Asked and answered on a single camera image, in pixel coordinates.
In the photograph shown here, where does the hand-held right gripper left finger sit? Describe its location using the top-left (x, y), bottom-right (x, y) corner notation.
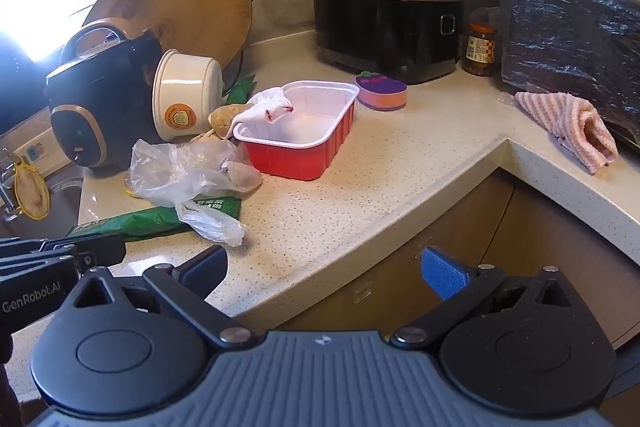
top-left (74, 245), bottom-right (267, 351)

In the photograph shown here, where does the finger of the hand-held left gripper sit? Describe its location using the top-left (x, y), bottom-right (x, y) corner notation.
top-left (0, 236), bottom-right (127, 269)

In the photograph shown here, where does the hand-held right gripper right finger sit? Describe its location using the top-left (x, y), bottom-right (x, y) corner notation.
top-left (390, 246), bottom-right (574, 351)

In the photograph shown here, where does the green snack packet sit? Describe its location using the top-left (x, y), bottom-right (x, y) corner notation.
top-left (65, 196), bottom-right (243, 243)

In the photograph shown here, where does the red plastic tray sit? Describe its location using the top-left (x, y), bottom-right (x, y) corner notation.
top-left (232, 80), bottom-right (361, 181)

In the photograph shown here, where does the yellow mesh scrubber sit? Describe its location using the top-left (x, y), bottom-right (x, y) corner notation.
top-left (12, 159), bottom-right (51, 221)

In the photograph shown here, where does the clear plastic bag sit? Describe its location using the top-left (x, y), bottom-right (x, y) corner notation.
top-left (127, 138), bottom-right (263, 248)

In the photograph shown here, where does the metal faucet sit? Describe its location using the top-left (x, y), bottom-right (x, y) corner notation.
top-left (0, 147), bottom-right (22, 222)

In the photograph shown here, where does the small black rice cooker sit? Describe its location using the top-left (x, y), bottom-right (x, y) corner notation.
top-left (45, 19), bottom-right (167, 172)

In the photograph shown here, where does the brown potato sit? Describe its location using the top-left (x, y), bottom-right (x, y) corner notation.
top-left (206, 104), bottom-right (253, 134)

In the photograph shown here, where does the purple and orange sponge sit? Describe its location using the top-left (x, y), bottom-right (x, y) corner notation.
top-left (356, 71), bottom-right (408, 112)

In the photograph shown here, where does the pink striped towel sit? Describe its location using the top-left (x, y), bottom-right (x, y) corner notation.
top-left (514, 91), bottom-right (619, 174)

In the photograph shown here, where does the glass sauce jar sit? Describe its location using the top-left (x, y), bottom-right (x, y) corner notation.
top-left (461, 23), bottom-right (499, 78)

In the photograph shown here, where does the black plastic bag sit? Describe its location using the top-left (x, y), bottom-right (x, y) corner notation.
top-left (500, 0), bottom-right (640, 152)

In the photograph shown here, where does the large black cooker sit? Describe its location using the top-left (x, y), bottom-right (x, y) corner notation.
top-left (313, 0), bottom-right (464, 85)

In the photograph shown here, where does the round wooden cutting board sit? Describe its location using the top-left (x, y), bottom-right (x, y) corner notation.
top-left (82, 0), bottom-right (253, 75)

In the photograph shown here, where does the white wall outlet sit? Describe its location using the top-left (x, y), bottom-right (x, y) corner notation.
top-left (14, 139), bottom-right (71, 172)

